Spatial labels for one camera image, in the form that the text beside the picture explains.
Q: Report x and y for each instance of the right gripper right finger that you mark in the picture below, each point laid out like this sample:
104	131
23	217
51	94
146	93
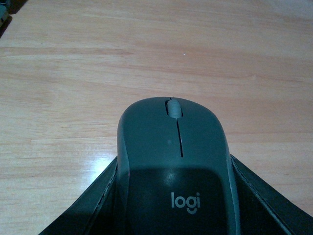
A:
263	210

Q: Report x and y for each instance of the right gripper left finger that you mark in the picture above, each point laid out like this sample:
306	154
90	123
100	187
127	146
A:
92	212

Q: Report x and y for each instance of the dark grey Logitech mouse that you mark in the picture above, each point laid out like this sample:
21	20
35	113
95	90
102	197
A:
174	173

